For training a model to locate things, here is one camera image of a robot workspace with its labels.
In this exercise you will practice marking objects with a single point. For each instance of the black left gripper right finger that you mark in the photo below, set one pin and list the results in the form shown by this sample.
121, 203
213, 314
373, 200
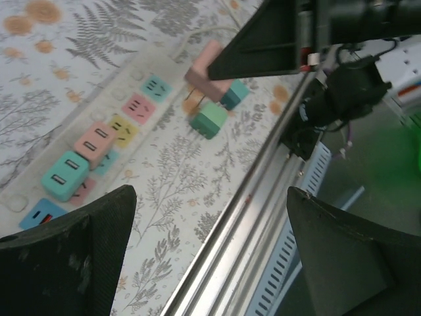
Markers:
361, 263

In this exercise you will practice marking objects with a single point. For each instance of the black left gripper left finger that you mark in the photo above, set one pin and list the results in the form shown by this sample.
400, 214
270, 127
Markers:
49, 263

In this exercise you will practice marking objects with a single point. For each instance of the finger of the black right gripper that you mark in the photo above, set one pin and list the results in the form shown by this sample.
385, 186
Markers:
263, 49

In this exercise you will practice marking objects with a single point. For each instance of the teal cube plug adapter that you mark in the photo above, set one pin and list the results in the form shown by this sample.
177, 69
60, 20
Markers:
235, 95
64, 174

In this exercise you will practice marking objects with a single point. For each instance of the pink cube plug adapter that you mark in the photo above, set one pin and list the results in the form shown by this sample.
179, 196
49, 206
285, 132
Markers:
204, 75
93, 145

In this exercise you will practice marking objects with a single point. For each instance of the green cube plug adapter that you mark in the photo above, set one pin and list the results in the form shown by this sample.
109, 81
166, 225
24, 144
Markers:
208, 120

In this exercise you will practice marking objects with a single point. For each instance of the white power strip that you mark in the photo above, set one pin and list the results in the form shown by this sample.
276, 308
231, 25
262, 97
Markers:
65, 131

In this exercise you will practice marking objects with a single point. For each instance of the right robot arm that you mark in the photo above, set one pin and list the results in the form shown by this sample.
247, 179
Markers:
345, 92

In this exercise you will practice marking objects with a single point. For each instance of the white plastic tube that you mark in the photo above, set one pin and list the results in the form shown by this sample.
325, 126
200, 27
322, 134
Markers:
353, 197

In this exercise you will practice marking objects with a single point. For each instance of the floral table mat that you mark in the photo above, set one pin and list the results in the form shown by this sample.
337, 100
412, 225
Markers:
184, 171

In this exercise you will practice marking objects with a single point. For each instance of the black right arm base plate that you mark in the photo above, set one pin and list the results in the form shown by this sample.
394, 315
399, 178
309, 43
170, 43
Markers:
297, 148

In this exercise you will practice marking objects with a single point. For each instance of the aluminium front rail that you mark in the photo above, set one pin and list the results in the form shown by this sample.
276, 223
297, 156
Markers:
237, 214

